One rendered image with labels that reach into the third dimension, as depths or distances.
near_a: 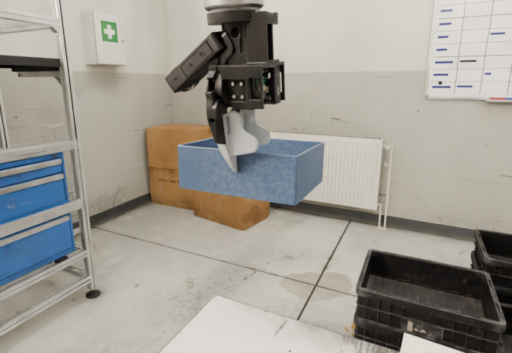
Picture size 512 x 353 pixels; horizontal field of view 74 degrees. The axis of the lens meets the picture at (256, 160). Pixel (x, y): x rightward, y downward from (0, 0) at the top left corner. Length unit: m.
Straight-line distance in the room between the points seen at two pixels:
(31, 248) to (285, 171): 1.70
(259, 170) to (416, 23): 2.64
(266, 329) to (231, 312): 0.10
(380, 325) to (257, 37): 1.02
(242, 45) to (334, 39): 2.68
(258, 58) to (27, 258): 1.77
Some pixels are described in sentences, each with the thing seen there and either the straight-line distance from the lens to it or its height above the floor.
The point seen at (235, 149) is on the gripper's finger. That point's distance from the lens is 0.46.
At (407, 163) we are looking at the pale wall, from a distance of 3.07.
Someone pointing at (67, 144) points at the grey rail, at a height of 0.92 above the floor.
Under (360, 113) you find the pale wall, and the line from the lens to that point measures 3.04.
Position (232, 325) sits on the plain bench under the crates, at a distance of 0.84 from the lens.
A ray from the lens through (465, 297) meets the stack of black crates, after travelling 1.49.
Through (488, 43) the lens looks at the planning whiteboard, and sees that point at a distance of 3.02.
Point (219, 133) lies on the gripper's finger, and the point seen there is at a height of 1.16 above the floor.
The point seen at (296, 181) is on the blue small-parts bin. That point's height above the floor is 1.10.
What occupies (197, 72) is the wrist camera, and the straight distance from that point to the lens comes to 0.48.
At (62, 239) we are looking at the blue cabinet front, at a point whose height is 0.42.
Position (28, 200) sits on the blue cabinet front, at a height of 0.68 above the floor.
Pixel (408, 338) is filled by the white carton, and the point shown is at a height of 0.79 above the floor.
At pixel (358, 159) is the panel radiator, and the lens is 2.98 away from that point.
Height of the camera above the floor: 1.23
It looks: 13 degrees down
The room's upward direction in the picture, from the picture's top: straight up
